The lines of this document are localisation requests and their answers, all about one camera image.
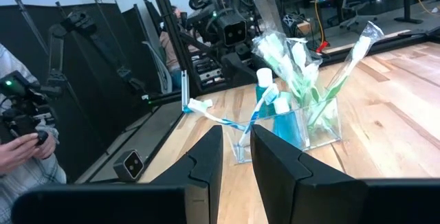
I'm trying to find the clear acrylic organizer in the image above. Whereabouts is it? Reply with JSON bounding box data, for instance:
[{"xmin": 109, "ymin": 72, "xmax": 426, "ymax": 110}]
[{"xmin": 226, "ymin": 96, "xmax": 343, "ymax": 165}]

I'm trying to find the white strip on frame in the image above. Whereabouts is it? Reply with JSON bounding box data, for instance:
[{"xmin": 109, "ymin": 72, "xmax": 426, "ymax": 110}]
[{"xmin": 181, "ymin": 69, "xmax": 194, "ymax": 114}]

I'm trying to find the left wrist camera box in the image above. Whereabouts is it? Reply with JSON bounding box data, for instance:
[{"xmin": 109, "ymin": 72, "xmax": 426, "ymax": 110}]
[{"xmin": 222, "ymin": 13, "xmax": 249, "ymax": 47}]

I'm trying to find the person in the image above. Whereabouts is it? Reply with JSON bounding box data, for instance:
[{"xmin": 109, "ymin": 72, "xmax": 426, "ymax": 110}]
[
  {"xmin": 158, "ymin": 5, "xmax": 183, "ymax": 91},
  {"xmin": 0, "ymin": 43, "xmax": 68, "ymax": 224}
]

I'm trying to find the blue white toothbrush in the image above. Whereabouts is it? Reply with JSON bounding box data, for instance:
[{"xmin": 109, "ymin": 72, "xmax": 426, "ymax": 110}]
[
  {"xmin": 239, "ymin": 82, "xmax": 280, "ymax": 148},
  {"xmin": 187, "ymin": 98, "xmax": 249, "ymax": 132}
]

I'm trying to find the grey table-level camera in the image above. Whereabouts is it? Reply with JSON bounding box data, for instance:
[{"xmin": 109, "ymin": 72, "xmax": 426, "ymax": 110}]
[{"xmin": 113, "ymin": 149, "xmax": 144, "ymax": 183}]

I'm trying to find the black upright panel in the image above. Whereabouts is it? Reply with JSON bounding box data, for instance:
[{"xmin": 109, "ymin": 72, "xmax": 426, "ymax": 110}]
[{"xmin": 0, "ymin": 0, "xmax": 166, "ymax": 183}]

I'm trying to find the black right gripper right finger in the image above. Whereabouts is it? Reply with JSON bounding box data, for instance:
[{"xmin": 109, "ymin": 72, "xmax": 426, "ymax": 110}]
[{"xmin": 250, "ymin": 124, "xmax": 367, "ymax": 224}]

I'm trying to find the yellow hanging cable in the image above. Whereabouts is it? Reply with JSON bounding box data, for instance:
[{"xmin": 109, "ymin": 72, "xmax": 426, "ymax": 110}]
[{"xmin": 313, "ymin": 0, "xmax": 328, "ymax": 48}]

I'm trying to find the person's hand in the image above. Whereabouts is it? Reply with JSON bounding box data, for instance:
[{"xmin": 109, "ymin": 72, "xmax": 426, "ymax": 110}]
[{"xmin": 0, "ymin": 133, "xmax": 58, "ymax": 175}]

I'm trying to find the teal mouthwash bottle white cap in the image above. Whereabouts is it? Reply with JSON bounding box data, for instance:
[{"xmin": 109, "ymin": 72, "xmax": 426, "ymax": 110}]
[
  {"xmin": 254, "ymin": 67, "xmax": 277, "ymax": 120},
  {"xmin": 273, "ymin": 96, "xmax": 307, "ymax": 149}
]

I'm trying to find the grey chair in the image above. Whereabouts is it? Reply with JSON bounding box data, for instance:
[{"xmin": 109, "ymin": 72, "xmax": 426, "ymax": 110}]
[{"xmin": 142, "ymin": 40, "xmax": 173, "ymax": 94}]

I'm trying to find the green toothbrush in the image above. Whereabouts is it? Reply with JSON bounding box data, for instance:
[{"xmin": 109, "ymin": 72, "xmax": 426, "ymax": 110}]
[
  {"xmin": 254, "ymin": 34, "xmax": 303, "ymax": 104},
  {"xmin": 269, "ymin": 33, "xmax": 310, "ymax": 104},
  {"xmin": 287, "ymin": 38, "xmax": 322, "ymax": 103},
  {"xmin": 307, "ymin": 20, "xmax": 385, "ymax": 131},
  {"xmin": 280, "ymin": 54, "xmax": 310, "ymax": 101},
  {"xmin": 302, "ymin": 60, "xmax": 322, "ymax": 104},
  {"xmin": 245, "ymin": 0, "xmax": 288, "ymax": 91}
]

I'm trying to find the black desk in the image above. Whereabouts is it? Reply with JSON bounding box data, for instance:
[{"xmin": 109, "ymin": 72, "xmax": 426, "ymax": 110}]
[{"xmin": 335, "ymin": 0, "xmax": 424, "ymax": 25}]

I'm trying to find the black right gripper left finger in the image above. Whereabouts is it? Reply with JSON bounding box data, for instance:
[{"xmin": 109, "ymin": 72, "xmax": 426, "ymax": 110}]
[{"xmin": 151, "ymin": 124, "xmax": 224, "ymax": 224}]

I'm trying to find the black office chair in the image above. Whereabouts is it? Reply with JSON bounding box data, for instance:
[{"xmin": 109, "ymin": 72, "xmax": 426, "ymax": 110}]
[{"xmin": 326, "ymin": 0, "xmax": 379, "ymax": 32}]

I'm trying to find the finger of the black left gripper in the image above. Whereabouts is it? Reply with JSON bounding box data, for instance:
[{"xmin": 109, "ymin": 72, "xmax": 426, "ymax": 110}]
[{"xmin": 221, "ymin": 52, "xmax": 259, "ymax": 87}]

